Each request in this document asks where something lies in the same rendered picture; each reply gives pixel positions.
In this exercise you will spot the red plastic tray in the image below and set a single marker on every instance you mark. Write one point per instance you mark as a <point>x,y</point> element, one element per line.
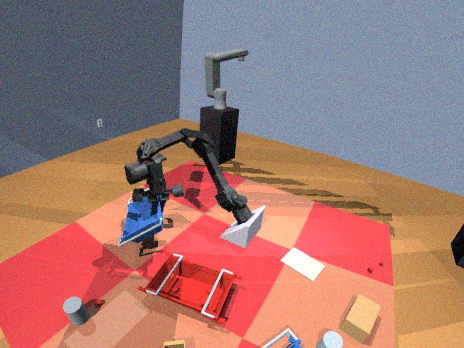
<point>191,281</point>

